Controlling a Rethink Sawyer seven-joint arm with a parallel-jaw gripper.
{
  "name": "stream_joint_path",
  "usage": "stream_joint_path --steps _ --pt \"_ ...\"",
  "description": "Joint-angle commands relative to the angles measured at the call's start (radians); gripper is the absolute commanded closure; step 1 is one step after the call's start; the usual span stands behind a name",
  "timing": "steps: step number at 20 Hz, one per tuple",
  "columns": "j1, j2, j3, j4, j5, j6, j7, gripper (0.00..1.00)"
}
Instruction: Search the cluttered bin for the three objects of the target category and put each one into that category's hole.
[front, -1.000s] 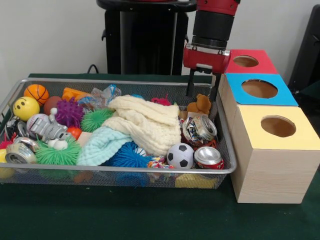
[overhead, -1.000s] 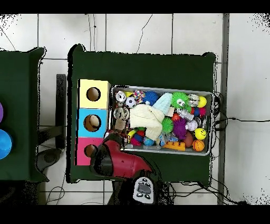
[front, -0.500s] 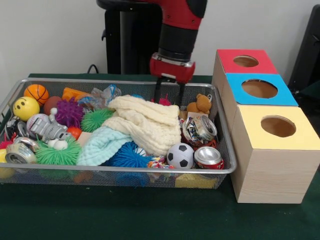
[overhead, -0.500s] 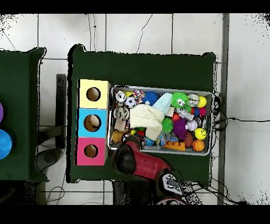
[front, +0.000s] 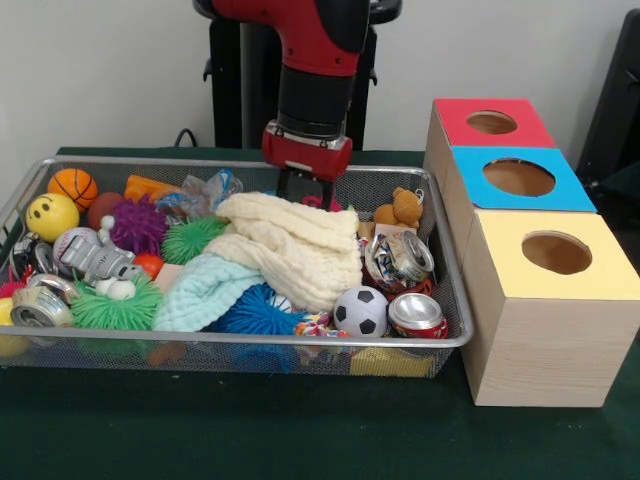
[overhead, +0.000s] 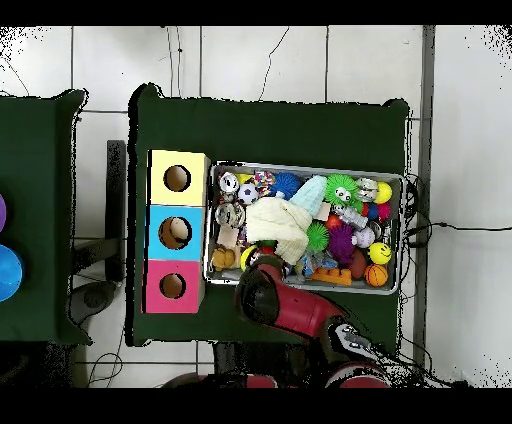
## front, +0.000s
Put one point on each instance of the orange toy basketball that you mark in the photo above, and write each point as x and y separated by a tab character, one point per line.
72	187

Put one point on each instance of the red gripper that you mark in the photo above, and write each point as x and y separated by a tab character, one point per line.
305	157

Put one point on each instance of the mint knitted cloth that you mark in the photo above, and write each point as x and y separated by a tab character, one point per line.
200	295

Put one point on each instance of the pink spiky toy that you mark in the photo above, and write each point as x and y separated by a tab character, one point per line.
311	201

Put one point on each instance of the black and white soccer ball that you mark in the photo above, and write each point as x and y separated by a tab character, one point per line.
360	310

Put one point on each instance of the colourful dotted cloth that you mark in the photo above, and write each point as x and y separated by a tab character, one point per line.
312	327

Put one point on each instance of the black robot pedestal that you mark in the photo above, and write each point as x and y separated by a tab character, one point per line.
225	75

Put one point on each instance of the green fuzzy ball with eyes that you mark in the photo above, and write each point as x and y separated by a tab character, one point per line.
117	310

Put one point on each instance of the metal mesh bin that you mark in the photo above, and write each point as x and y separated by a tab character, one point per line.
100	357

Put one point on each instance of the yellow smiley ball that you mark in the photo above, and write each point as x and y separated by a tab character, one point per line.
52	217

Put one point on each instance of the purple spiky ball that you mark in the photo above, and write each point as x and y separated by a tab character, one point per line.
137	225

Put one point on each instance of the crushed red soda can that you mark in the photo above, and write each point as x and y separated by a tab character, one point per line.
417	312

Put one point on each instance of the blue spiky ball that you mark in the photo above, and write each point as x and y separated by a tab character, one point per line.
260	312

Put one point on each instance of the cream knitted cloth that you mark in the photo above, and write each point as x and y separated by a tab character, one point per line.
290	240

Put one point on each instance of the black upright panel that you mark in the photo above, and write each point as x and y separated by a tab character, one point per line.
615	100

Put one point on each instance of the wooden box with three holes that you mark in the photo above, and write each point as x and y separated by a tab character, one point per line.
540	360

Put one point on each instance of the brown teddy bear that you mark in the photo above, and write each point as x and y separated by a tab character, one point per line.
402	207

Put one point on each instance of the dark green table cloth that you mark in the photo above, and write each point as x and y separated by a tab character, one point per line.
300	430
620	200

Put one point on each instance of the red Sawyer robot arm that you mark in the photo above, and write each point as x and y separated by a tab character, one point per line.
320	40

